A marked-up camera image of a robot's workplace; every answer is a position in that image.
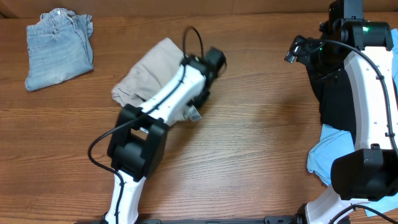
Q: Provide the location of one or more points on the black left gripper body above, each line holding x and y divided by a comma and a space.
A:
198, 100

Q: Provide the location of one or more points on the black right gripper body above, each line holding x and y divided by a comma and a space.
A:
324, 61

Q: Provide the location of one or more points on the beige khaki shorts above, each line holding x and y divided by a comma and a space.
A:
150, 74

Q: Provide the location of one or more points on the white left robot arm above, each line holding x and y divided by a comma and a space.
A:
138, 140

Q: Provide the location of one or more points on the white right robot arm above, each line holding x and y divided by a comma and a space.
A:
363, 50

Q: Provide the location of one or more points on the black garment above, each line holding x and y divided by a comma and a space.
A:
336, 101

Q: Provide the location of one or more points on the light blue t-shirt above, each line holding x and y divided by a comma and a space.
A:
333, 144

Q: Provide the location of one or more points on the folded light blue jeans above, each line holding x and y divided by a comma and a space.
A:
59, 48

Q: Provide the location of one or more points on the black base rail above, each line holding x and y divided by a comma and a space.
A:
266, 220

